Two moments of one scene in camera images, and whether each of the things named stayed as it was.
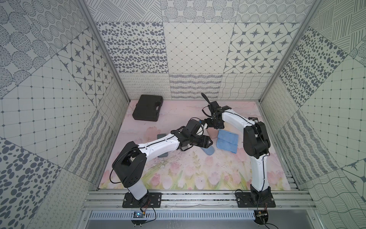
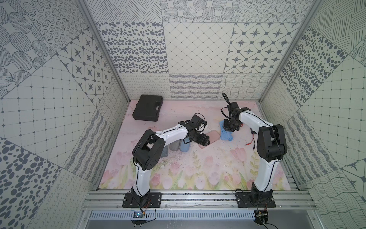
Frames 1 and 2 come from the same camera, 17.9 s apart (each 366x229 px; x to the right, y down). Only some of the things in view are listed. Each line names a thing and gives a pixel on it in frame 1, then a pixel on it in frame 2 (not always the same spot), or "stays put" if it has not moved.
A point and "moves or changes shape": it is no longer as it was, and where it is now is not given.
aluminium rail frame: (197, 200) stays put
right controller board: (261, 216) stays put
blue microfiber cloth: (227, 141) moves or changes shape
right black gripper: (208, 122) to (237, 128)
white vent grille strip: (174, 215) stays put
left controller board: (138, 214) stays put
